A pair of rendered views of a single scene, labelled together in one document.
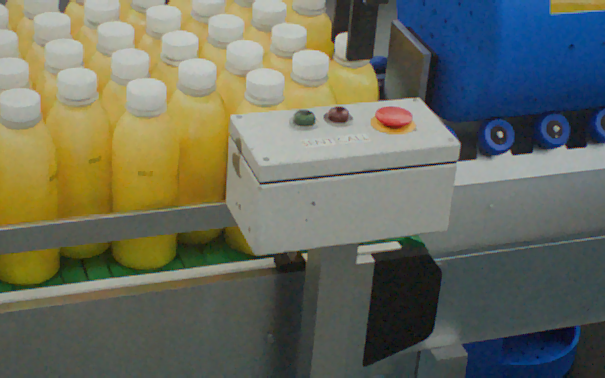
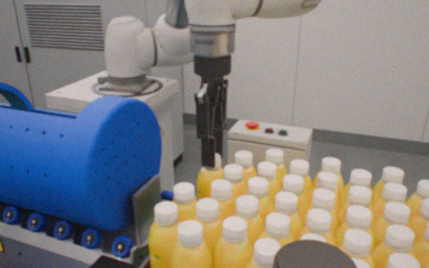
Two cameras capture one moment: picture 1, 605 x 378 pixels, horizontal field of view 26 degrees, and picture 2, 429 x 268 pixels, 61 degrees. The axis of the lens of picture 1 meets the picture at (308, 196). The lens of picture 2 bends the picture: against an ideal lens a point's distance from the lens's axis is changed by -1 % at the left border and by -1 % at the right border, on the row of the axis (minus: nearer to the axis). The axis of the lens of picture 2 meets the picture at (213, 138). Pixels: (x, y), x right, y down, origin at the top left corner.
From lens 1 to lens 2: 1.92 m
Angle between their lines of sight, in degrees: 112
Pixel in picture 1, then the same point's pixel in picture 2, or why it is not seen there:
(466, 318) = not seen: outside the picture
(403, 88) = (152, 208)
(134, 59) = (327, 174)
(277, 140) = (298, 132)
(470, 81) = (155, 168)
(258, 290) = not seen: hidden behind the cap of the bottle
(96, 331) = not seen: hidden behind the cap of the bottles
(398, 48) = (144, 199)
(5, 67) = (397, 186)
